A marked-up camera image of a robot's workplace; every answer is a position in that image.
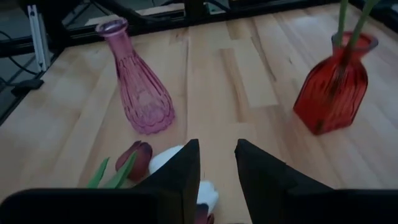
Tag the white artificial tulip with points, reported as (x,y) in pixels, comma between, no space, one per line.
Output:
(207,192)
(161,159)

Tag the purple ribbed glass vase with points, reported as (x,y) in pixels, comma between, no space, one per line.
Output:
(143,102)

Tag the red ribbed glass vase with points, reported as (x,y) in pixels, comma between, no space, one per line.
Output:
(329,93)

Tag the pink artificial tulip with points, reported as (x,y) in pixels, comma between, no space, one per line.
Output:
(362,18)

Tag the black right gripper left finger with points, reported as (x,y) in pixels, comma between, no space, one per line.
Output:
(180,186)

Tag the dark red artificial tulip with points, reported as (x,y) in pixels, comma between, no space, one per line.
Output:
(138,160)
(202,216)

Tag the silver aluminium extrusion post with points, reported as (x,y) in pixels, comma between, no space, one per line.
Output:
(38,40)

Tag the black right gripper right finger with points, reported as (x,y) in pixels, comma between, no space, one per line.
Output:
(267,193)

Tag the black plastic block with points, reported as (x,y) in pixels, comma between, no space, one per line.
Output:
(26,86)

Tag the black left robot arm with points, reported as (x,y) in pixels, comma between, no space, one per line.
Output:
(194,9)

